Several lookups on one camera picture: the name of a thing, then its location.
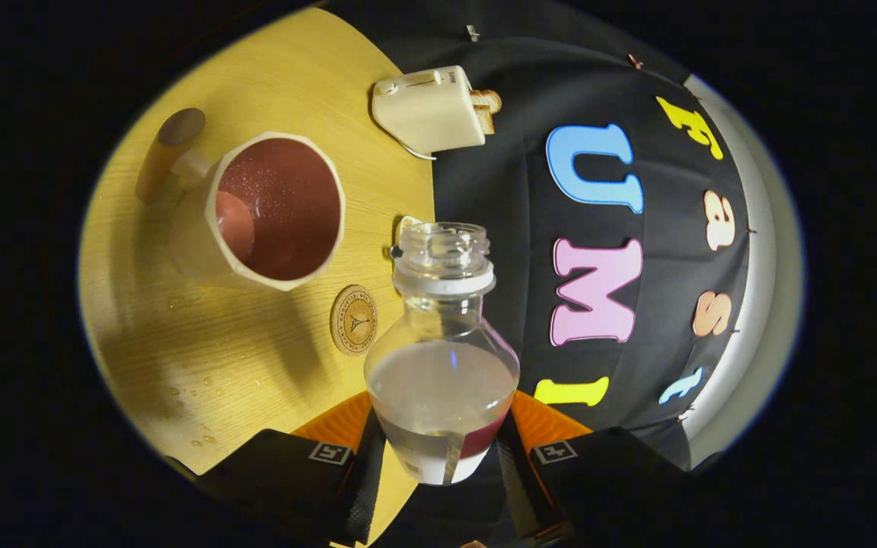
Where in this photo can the cream sectioned tray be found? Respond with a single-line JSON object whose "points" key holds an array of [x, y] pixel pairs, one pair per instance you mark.
{"points": [[404, 226]]}

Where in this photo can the red cloth clip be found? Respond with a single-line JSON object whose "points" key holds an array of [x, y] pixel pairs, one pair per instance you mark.
{"points": [[634, 61]]}

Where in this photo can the toast bread slice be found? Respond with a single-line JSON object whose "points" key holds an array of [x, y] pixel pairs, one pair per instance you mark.
{"points": [[486, 122], [486, 97]]}

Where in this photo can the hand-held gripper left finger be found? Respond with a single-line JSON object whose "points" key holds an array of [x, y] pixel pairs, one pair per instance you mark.
{"points": [[362, 495]]}

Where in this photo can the round wooden coaster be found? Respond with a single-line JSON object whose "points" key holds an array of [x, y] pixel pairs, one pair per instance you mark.
{"points": [[353, 320]]}

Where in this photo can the clear juice bottle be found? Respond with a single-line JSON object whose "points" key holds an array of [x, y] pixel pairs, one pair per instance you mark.
{"points": [[442, 380]]}

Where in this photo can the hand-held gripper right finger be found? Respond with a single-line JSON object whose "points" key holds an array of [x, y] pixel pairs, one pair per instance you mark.
{"points": [[518, 487]]}

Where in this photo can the cream toaster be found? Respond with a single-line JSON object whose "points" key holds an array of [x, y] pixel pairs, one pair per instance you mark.
{"points": [[427, 110]]}

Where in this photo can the small silver clip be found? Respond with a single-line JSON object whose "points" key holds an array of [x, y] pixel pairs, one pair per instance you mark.
{"points": [[472, 32]]}

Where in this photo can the wooden table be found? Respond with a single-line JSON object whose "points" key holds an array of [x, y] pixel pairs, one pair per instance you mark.
{"points": [[180, 342]]}

